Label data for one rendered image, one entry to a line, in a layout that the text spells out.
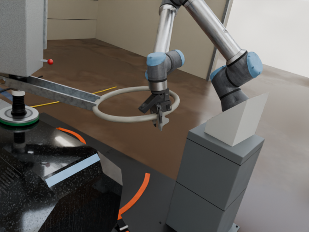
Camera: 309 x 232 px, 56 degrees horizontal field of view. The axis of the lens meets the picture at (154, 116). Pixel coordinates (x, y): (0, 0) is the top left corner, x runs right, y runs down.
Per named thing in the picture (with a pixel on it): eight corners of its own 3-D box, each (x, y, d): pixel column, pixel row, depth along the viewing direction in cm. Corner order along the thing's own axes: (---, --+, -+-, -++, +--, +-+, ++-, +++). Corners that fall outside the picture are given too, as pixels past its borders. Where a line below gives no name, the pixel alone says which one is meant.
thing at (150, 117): (82, 125, 144) (82, 120, 143) (102, 92, 189) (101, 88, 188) (182, 121, 142) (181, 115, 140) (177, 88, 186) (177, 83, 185)
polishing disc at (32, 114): (45, 117, 173) (45, 115, 172) (10, 126, 157) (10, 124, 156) (25, 104, 184) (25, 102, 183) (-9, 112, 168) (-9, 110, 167)
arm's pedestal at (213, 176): (189, 196, 267) (213, 112, 232) (239, 228, 241) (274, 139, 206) (156, 223, 229) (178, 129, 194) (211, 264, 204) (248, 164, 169)
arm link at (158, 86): (153, 84, 134) (144, 79, 142) (154, 94, 136) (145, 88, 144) (170, 80, 137) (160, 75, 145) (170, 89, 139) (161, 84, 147)
